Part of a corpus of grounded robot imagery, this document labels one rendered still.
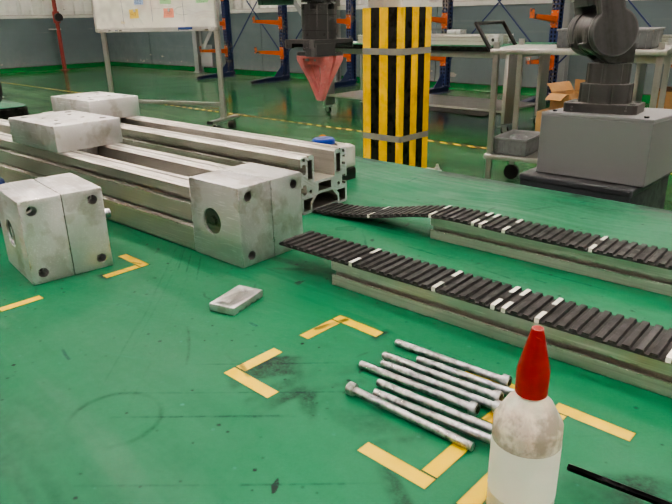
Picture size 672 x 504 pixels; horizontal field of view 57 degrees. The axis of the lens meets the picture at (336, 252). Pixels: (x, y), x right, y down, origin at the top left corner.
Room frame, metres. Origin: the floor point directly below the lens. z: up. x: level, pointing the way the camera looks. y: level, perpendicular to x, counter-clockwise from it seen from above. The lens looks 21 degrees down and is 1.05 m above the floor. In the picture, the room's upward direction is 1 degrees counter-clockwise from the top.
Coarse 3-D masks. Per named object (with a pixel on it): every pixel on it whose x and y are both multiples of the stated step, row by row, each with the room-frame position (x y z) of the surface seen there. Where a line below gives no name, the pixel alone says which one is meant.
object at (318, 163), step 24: (144, 120) 1.26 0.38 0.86; (168, 120) 1.24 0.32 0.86; (144, 144) 1.13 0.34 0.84; (168, 144) 1.10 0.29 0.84; (192, 144) 1.03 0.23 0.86; (216, 144) 0.99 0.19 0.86; (240, 144) 0.98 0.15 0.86; (264, 144) 1.02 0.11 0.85; (288, 144) 0.99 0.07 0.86; (312, 144) 0.96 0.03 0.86; (288, 168) 0.90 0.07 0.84; (312, 168) 0.88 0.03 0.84; (336, 168) 0.94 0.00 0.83; (312, 192) 0.88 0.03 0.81; (336, 192) 0.92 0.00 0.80
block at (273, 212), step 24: (240, 168) 0.76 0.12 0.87; (264, 168) 0.76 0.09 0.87; (192, 192) 0.72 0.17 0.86; (216, 192) 0.69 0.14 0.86; (240, 192) 0.67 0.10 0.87; (264, 192) 0.69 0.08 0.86; (288, 192) 0.72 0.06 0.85; (216, 216) 0.70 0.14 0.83; (240, 216) 0.67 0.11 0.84; (264, 216) 0.69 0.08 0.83; (288, 216) 0.72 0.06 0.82; (216, 240) 0.70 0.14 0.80; (240, 240) 0.67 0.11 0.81; (264, 240) 0.69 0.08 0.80; (240, 264) 0.67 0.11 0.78
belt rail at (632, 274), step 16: (432, 224) 0.75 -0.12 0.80; (448, 224) 0.74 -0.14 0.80; (464, 224) 0.72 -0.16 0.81; (448, 240) 0.74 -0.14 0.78; (464, 240) 0.72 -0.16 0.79; (480, 240) 0.72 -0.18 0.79; (496, 240) 0.70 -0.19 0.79; (512, 240) 0.68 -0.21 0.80; (528, 240) 0.67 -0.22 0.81; (512, 256) 0.68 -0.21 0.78; (528, 256) 0.67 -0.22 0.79; (544, 256) 0.65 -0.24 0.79; (560, 256) 0.65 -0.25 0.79; (576, 256) 0.63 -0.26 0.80; (592, 256) 0.62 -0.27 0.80; (576, 272) 0.63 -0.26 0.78; (592, 272) 0.62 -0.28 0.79; (608, 272) 0.61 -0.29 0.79; (624, 272) 0.60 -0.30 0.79; (640, 272) 0.59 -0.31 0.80; (656, 272) 0.58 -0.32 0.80; (640, 288) 0.59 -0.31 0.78; (656, 288) 0.58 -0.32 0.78
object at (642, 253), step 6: (642, 246) 0.62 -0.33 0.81; (654, 246) 0.62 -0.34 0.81; (636, 252) 0.60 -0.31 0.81; (642, 252) 0.61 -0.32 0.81; (648, 252) 0.60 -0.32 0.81; (654, 252) 0.61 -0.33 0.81; (630, 258) 0.59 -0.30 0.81; (636, 258) 0.59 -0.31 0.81; (642, 258) 0.58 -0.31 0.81; (648, 258) 0.59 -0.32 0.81
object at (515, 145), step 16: (480, 32) 3.74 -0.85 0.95; (560, 32) 3.64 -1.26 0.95; (640, 32) 3.33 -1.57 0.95; (656, 32) 3.36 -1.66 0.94; (496, 48) 3.69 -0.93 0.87; (512, 48) 3.67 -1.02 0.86; (528, 48) 3.64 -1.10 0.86; (544, 48) 3.60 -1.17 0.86; (560, 48) 3.57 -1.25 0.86; (640, 48) 3.32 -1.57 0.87; (656, 48) 3.37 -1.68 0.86; (496, 64) 3.68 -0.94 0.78; (656, 64) 3.25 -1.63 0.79; (496, 80) 3.68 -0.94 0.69; (656, 80) 3.25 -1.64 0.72; (496, 96) 3.70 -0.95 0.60; (656, 96) 3.24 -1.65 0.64; (512, 128) 4.12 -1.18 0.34; (496, 144) 3.69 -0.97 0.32; (512, 144) 3.63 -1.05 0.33; (528, 144) 3.61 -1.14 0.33; (512, 160) 3.60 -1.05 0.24; (528, 160) 3.55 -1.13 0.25; (512, 176) 4.11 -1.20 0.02
